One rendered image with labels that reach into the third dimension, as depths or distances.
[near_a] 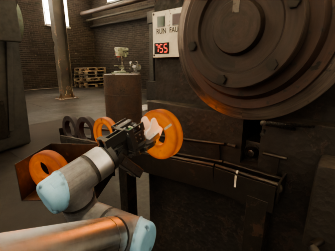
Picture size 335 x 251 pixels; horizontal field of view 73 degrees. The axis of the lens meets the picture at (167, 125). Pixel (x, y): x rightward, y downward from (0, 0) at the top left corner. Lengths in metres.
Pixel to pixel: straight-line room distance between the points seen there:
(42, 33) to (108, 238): 10.89
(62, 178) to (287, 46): 0.53
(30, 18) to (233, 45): 10.70
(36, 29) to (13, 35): 8.10
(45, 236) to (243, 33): 0.53
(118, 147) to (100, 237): 0.24
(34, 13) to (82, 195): 10.82
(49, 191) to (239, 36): 0.52
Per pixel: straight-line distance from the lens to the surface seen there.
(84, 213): 0.55
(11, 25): 3.04
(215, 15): 0.63
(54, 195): 0.50
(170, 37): 0.97
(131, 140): 0.56
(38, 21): 11.20
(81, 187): 0.51
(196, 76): 0.71
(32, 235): 0.35
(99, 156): 0.53
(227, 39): 0.59
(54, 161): 0.84
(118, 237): 0.44
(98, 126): 1.24
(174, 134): 0.64
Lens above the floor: 1.03
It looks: 15 degrees down
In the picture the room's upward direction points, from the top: straight up
